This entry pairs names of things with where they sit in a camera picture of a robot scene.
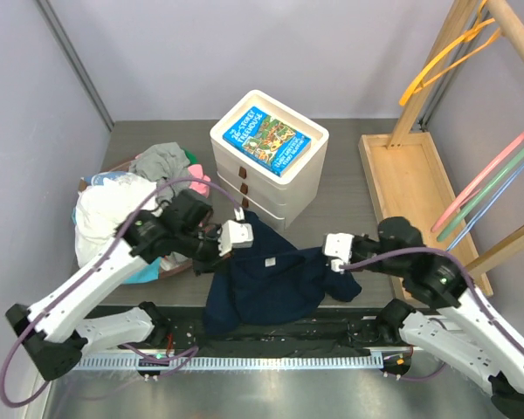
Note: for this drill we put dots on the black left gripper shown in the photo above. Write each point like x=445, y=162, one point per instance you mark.
x=209, y=264

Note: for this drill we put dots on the navy blue t shirt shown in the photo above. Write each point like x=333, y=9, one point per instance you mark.
x=272, y=283

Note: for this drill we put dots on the yellow hanger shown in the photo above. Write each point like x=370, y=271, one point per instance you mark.
x=450, y=52

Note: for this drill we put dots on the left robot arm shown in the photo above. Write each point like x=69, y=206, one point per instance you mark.
x=56, y=332

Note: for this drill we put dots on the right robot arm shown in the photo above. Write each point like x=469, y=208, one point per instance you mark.
x=491, y=352

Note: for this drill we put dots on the light blue cloth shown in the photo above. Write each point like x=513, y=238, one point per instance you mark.
x=146, y=275

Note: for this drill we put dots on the green cloth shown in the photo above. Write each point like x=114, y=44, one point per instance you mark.
x=191, y=157

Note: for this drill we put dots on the grey cloth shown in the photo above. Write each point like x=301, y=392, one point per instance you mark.
x=161, y=163

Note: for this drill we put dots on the white cloth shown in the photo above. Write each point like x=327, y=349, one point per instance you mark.
x=104, y=205

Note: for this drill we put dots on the white drawer unit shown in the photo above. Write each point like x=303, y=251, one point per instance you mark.
x=276, y=200

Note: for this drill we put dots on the blue treehouse paperback book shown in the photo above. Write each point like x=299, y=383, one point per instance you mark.
x=268, y=141

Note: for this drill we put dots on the wooden clothes rack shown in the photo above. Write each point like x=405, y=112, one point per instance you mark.
x=404, y=172

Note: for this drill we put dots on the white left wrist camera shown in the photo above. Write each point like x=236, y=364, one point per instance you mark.
x=234, y=234

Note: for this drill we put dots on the white slotted cable duct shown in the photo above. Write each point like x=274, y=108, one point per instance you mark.
x=130, y=361

